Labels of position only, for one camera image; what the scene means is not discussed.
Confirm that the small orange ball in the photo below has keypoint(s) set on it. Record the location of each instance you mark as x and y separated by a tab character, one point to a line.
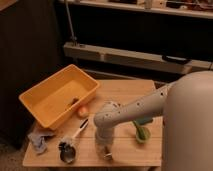
83	112

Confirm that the grey metal shelf rail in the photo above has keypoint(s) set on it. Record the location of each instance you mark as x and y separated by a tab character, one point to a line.
132	59

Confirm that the silver metal fork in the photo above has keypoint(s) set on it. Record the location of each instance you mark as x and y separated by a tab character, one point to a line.
108	154

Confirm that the small dark item in bin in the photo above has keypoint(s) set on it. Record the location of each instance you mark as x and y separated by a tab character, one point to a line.
74	101

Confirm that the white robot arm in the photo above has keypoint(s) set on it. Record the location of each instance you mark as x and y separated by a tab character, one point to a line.
186	106

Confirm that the yellow plastic bin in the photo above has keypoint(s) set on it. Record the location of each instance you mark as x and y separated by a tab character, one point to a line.
50	100

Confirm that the crumpled blue grey cloth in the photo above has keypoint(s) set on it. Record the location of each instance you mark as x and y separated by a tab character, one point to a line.
38	142

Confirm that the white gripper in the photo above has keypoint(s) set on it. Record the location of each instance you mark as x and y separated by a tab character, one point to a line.
102	141

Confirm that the black handle on rail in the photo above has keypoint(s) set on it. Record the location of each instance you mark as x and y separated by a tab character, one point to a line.
180	61

